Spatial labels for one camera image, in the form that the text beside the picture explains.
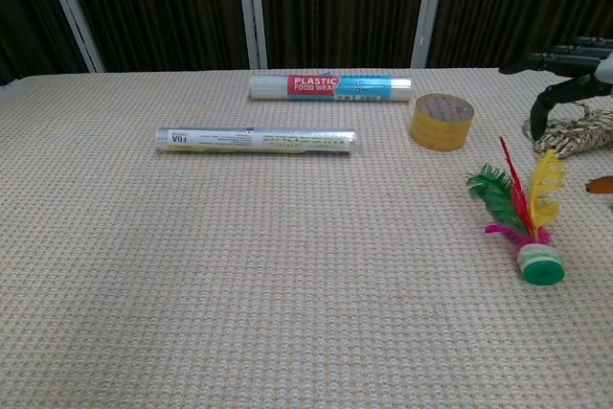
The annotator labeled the colourful feather shuttlecock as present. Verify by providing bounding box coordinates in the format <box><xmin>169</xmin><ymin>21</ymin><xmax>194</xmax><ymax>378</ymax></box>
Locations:
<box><xmin>466</xmin><ymin>135</ymin><xmax>568</xmax><ymax>286</ymax></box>

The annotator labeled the white metal frame post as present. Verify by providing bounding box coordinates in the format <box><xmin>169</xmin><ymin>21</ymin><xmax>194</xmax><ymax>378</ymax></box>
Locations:
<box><xmin>36</xmin><ymin>0</ymin><xmax>105</xmax><ymax>74</ymax></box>
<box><xmin>235</xmin><ymin>0</ymin><xmax>268</xmax><ymax>70</ymax></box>
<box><xmin>410</xmin><ymin>0</ymin><xmax>450</xmax><ymax>69</ymax></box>

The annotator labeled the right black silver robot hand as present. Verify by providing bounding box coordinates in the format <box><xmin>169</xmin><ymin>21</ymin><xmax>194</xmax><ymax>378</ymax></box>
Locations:
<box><xmin>499</xmin><ymin>35</ymin><xmax>613</xmax><ymax>142</ymax></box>

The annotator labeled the yellow packing tape roll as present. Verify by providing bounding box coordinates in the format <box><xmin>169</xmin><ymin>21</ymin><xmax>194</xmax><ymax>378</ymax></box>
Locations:
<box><xmin>410</xmin><ymin>92</ymin><xmax>476</xmax><ymax>153</ymax></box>

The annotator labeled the beige woven tablecloth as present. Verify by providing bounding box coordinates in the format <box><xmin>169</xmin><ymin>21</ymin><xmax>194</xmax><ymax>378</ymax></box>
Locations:
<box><xmin>0</xmin><ymin>66</ymin><xmax>613</xmax><ymax>409</ymax></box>

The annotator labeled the silver foil roll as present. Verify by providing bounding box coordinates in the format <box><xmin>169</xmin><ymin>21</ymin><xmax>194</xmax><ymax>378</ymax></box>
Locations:
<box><xmin>156</xmin><ymin>125</ymin><xmax>358</xmax><ymax>157</ymax></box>

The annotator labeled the dark pleated curtain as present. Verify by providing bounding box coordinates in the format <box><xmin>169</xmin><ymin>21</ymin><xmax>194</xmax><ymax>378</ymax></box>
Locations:
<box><xmin>0</xmin><ymin>0</ymin><xmax>613</xmax><ymax>87</ymax></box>

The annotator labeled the red blue plastic wrap roll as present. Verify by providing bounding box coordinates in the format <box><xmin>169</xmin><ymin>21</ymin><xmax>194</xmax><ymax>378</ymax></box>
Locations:
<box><xmin>247</xmin><ymin>73</ymin><xmax>413</xmax><ymax>103</ymax></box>

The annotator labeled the bundle of twine rope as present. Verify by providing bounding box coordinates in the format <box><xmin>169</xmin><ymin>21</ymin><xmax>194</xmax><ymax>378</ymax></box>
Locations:
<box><xmin>521</xmin><ymin>102</ymin><xmax>613</xmax><ymax>161</ymax></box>

